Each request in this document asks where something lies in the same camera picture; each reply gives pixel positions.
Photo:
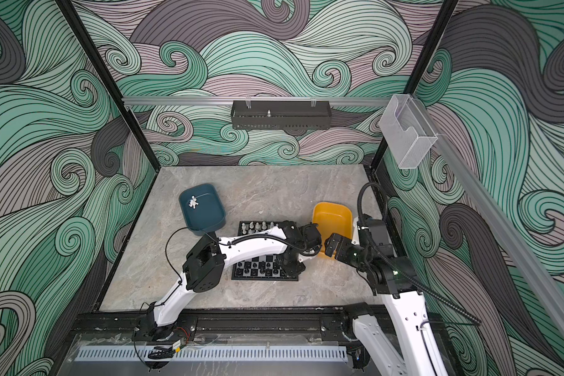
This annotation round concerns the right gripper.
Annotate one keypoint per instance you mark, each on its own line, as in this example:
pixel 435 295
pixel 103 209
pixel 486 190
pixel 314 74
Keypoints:
pixel 344 253

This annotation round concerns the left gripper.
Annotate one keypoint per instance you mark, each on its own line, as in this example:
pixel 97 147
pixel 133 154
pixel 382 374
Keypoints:
pixel 292 272

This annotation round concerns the black white chessboard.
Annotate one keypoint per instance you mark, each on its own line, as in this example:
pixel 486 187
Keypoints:
pixel 266 258

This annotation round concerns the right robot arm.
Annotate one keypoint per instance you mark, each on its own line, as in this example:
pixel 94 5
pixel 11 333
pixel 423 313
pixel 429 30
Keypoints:
pixel 391 279

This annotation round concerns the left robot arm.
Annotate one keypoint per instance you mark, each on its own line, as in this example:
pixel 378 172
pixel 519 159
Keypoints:
pixel 211 256

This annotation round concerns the black chess pieces group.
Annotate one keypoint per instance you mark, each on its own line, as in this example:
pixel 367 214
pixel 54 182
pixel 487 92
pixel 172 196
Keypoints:
pixel 250 269

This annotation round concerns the white chess pieces group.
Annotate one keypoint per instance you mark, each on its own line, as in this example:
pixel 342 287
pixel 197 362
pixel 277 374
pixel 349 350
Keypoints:
pixel 248 227

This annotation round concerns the white pieces in bin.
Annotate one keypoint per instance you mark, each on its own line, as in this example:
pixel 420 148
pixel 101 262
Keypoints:
pixel 193 203

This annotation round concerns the yellow plastic tray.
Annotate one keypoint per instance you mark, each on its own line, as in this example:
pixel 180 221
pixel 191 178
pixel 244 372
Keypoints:
pixel 332 218

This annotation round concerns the teal plastic bin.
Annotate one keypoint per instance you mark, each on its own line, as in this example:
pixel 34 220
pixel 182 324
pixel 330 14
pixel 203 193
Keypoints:
pixel 210 214

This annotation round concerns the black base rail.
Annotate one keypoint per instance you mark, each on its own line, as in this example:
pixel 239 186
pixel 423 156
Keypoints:
pixel 328 324

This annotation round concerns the clear plastic wall box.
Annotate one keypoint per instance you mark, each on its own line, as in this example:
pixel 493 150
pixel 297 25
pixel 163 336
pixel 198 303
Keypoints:
pixel 408 130

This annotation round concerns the black perforated wall shelf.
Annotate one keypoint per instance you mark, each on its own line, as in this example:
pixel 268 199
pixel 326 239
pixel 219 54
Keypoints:
pixel 270 115

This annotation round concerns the aluminium wall rail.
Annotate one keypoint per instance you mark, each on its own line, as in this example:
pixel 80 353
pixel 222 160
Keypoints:
pixel 228 101

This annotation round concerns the white slotted cable duct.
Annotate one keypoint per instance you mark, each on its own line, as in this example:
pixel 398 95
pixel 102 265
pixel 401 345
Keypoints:
pixel 216 353

